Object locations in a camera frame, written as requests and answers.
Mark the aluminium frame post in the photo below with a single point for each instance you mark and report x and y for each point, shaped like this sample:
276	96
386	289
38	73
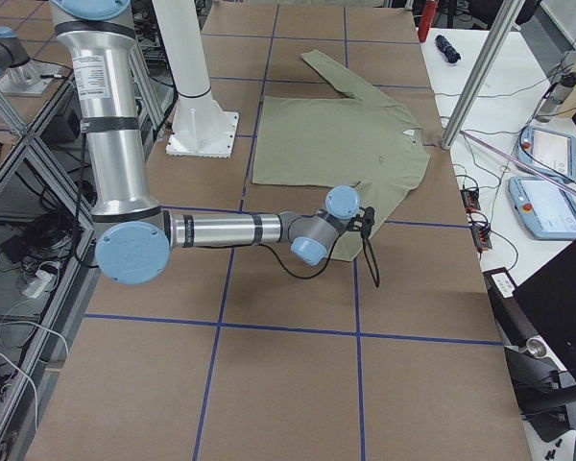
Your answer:
496	37

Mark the red cylinder bottle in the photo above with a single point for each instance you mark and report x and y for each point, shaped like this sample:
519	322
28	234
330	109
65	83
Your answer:
426	19

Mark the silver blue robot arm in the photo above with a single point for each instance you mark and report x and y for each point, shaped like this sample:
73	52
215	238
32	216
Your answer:
135	235

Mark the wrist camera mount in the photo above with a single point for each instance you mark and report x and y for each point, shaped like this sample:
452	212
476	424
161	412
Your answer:
363	222

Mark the water bottle with dark cap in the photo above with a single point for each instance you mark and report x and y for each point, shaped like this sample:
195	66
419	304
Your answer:
555	96

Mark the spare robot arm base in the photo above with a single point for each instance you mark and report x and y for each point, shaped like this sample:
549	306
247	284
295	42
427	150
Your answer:
18	75

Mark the reacher grabber stick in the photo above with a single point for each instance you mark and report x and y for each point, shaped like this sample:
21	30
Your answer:
519	163

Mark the white central pedestal column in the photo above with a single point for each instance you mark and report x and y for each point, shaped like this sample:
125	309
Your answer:
200	127

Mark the folded dark blue umbrella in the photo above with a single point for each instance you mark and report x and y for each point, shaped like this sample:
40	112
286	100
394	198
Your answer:
450	54

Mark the teach pendant tablet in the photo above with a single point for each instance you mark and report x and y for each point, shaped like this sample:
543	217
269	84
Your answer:
549	152
547	212

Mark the orange black connector board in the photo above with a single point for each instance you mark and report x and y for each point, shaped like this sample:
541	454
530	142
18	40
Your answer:
470	199

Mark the white power strip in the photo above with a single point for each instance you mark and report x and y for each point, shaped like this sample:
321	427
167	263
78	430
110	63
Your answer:
38	284

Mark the lower teach pendant tablet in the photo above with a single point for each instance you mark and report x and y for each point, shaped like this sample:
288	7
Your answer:
547	212

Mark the upper teach pendant tablet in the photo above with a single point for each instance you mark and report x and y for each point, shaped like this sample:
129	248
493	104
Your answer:
549	152

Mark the black monitor on stand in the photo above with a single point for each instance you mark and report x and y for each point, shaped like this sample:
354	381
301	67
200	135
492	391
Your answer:
538	319

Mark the olive green long-sleeve shirt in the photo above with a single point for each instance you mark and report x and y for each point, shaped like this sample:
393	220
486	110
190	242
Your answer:
366	139

